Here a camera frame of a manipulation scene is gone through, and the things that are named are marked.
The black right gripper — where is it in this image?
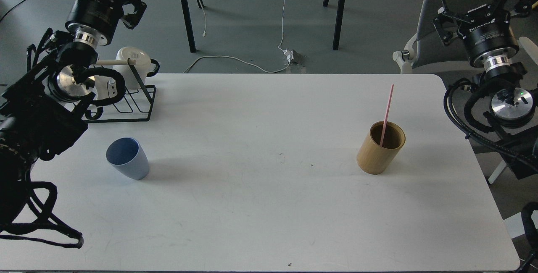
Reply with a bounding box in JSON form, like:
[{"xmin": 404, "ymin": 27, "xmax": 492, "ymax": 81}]
[{"xmin": 432, "ymin": 0, "xmax": 533, "ymax": 68}]

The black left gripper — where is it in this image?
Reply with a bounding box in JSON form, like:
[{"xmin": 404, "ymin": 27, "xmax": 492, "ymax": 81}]
[{"xmin": 54, "ymin": 0, "xmax": 148, "ymax": 46}]

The pink chopstick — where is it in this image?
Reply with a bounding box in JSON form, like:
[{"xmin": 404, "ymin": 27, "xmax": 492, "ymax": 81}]
[{"xmin": 379, "ymin": 84, "xmax": 395, "ymax": 147}]

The blue plastic cup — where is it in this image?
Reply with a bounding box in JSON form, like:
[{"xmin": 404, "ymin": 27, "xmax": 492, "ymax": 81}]
[{"xmin": 105, "ymin": 137, "xmax": 150, "ymax": 180}]

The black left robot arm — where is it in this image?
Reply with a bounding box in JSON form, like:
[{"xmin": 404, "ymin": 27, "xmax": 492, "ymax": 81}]
[{"xmin": 1, "ymin": 0, "xmax": 147, "ymax": 249}]

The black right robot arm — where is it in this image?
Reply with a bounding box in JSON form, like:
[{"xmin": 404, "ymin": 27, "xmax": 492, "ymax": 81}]
[{"xmin": 433, "ymin": 0, "xmax": 537, "ymax": 179}]

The grey office chair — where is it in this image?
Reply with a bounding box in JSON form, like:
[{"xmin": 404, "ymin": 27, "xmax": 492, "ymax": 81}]
[{"xmin": 393, "ymin": 0, "xmax": 537, "ymax": 182}]

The white mug rear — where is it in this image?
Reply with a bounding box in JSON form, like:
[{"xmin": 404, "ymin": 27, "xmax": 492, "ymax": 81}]
[{"xmin": 113, "ymin": 47, "xmax": 160, "ymax": 91}]

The black table leg left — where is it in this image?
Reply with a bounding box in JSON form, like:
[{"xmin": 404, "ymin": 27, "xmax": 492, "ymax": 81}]
[{"xmin": 180, "ymin": 0, "xmax": 204, "ymax": 53}]

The bamboo cylinder holder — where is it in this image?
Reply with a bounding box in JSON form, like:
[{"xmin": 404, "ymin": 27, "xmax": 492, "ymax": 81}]
[{"xmin": 356, "ymin": 121, "xmax": 406, "ymax": 175}]

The white power plug adapter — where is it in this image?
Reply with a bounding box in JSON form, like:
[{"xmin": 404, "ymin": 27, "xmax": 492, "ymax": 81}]
[{"xmin": 282, "ymin": 49, "xmax": 303, "ymax": 65}]

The black wire mug rack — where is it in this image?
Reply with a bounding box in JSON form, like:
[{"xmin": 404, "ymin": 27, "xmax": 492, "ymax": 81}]
[{"xmin": 83, "ymin": 60, "xmax": 157, "ymax": 123}]

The white cable on floor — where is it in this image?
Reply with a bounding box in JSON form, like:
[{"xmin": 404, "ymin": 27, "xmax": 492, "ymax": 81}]
[{"xmin": 183, "ymin": 0, "xmax": 295, "ymax": 74}]

